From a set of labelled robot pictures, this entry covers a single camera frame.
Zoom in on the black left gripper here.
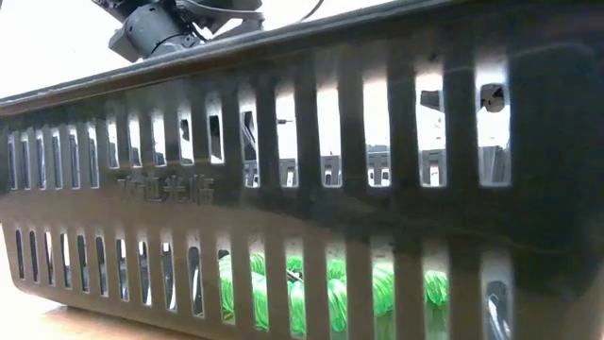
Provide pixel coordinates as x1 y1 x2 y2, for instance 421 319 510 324
175 0 266 162

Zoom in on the dark slotted plastic basket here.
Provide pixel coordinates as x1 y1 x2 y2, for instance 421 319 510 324
0 0 604 340

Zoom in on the green spring keychain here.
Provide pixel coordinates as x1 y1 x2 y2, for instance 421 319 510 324
371 262 450 332

